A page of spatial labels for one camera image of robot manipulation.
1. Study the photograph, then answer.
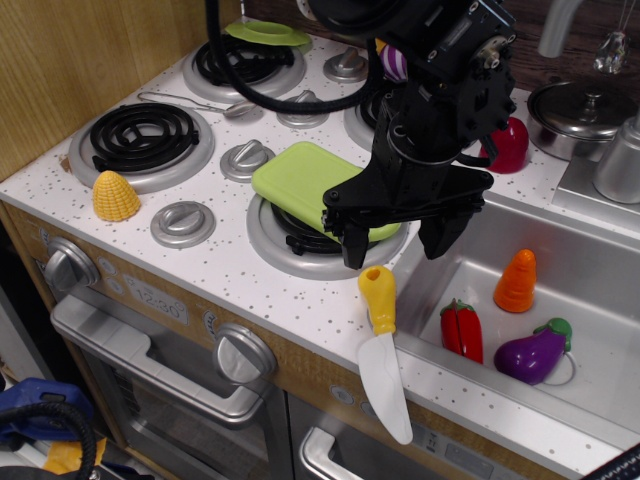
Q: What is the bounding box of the silver faucet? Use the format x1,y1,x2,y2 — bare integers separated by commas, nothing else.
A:
538,0,583,58

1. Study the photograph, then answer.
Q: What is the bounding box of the green cutting board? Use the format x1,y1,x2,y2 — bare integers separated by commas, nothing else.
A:
250,141,403,245

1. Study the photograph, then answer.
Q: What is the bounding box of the silver oven door handle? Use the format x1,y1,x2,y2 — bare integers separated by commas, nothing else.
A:
49,293,274,430

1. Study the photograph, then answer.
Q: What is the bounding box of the blue plastic object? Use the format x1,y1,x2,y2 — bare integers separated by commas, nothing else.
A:
1,378,94,443

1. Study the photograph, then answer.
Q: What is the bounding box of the black braided cable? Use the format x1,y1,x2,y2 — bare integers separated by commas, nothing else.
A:
205,0,382,113

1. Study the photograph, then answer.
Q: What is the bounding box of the back right black burner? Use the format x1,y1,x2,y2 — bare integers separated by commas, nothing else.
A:
344,91,384,151

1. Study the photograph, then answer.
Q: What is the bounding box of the dark red toy fruit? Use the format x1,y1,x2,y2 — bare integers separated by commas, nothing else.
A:
488,117,529,174

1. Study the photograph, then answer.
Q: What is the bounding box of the back left black burner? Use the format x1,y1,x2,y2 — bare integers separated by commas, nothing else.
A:
182,34,306,104

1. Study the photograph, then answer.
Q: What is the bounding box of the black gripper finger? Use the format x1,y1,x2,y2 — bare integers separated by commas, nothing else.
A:
341,223,369,269
419,210,473,259

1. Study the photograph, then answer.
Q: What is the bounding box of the black burner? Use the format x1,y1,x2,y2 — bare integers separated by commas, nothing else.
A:
246,192,410,281
69,103,215,194
344,91,384,151
182,34,306,104

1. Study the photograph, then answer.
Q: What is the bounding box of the purple striped toy onion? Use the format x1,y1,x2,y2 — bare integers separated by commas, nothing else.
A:
375,39,408,83

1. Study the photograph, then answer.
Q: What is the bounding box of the steel pot with lid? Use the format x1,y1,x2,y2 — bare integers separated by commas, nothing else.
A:
527,82,638,162

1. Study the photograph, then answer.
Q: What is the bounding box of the clear hanging crystal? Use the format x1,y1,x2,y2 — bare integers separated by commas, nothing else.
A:
593,30,630,75

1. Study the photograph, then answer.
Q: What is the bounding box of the yellow toy corn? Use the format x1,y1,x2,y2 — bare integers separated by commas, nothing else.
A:
93,171,141,222

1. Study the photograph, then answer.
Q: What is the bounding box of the green plastic plate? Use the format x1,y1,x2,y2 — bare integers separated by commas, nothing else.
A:
224,21,311,47

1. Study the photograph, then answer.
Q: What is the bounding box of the silver oven dial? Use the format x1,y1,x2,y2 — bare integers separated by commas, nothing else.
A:
212,323,277,385
44,237,100,292

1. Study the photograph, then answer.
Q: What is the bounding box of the silver sink basin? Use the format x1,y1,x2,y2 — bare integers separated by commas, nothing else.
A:
394,193,639,450

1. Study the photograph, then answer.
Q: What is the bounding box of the orange toy carrot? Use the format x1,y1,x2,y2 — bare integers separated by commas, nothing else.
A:
493,249,537,313

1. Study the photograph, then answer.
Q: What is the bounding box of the yellow handled white toy knife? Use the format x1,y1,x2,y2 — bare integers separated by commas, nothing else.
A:
357,266,413,445

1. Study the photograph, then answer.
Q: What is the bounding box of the silver metal spoon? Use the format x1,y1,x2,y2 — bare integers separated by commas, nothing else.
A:
137,91,257,118

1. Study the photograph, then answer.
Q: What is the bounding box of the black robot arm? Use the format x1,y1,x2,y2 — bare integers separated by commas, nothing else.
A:
310,1,515,269

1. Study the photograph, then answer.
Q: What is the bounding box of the red toy pepper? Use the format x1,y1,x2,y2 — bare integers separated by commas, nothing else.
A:
440,299,484,364

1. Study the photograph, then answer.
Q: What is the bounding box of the front left black burner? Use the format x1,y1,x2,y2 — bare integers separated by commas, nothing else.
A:
69,103,215,194

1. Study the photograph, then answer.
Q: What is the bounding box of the front right black burner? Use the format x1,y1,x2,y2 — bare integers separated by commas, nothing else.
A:
246,192,410,281

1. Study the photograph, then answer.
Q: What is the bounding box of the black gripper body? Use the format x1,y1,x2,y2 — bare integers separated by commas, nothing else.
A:
322,88,494,235

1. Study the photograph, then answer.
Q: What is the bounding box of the purple toy eggplant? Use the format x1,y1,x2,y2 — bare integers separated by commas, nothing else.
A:
494,317,573,385

